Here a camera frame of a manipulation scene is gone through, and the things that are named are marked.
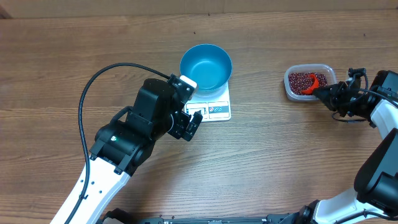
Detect orange measuring scoop blue handle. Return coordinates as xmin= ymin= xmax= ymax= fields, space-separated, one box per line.
xmin=301 ymin=73 xmax=319 ymax=95

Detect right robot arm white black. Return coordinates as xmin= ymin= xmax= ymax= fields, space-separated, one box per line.
xmin=280 ymin=68 xmax=397 ymax=223

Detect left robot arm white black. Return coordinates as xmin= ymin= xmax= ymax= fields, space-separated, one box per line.
xmin=52 ymin=75 xmax=203 ymax=223

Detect white digital kitchen scale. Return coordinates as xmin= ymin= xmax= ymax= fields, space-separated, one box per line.
xmin=183 ymin=83 xmax=231 ymax=122

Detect blue bowl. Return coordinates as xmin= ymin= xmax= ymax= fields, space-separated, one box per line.
xmin=180 ymin=44 xmax=233 ymax=95

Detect red beans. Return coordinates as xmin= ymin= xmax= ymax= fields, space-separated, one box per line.
xmin=288 ymin=72 xmax=328 ymax=95

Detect clear plastic container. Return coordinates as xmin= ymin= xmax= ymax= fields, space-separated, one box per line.
xmin=283 ymin=64 xmax=337 ymax=101

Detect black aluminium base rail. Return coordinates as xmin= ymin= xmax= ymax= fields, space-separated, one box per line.
xmin=102 ymin=208 xmax=299 ymax=224

